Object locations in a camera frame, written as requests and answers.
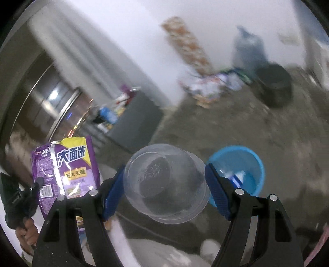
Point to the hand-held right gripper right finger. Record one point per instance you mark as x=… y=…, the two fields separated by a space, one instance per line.
x=217 y=190

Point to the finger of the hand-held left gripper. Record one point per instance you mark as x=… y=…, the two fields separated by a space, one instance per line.
x=37 y=184

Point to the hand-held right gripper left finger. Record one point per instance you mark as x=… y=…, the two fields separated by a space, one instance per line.
x=113 y=197

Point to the purple noodle packet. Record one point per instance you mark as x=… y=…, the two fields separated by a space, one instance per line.
x=72 y=166

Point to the blue plastic basin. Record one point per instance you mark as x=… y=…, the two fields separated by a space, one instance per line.
x=249 y=164

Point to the clear plastic bowl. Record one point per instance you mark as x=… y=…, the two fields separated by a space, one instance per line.
x=164 y=184

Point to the person's left hand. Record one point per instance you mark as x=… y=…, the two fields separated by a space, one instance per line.
x=27 y=233

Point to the white blue wrapper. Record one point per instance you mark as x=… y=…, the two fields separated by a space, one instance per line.
x=237 y=177

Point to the printed tablecloth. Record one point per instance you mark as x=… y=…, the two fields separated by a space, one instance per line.
x=154 y=253

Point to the grey bin with bottles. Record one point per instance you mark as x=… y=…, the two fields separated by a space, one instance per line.
x=136 y=120

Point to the cluster of bottles and packets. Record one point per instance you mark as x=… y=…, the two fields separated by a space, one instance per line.
x=115 y=110

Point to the pile of packaging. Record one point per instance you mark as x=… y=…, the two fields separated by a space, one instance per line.
x=210 y=87

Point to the black bucket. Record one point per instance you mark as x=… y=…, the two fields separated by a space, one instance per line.
x=275 y=84

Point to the large water jug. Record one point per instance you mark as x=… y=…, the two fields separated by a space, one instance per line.
x=248 y=48

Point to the white curtain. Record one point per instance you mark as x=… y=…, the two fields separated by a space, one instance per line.
x=84 y=46

